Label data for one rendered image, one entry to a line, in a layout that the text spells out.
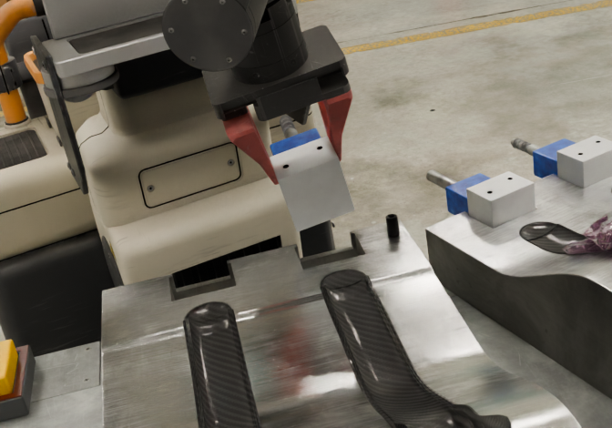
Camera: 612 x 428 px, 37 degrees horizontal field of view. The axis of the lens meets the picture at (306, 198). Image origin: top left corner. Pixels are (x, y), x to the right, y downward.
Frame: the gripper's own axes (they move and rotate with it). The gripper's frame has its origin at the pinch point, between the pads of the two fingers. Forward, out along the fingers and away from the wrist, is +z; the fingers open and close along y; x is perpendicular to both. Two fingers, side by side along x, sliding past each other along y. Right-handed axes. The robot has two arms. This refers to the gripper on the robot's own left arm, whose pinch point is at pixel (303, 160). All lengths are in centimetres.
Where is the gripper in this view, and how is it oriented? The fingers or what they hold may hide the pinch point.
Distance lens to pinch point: 72.7
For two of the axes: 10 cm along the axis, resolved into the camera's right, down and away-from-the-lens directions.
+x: -2.2, -5.4, 8.1
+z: 2.7, 7.7, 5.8
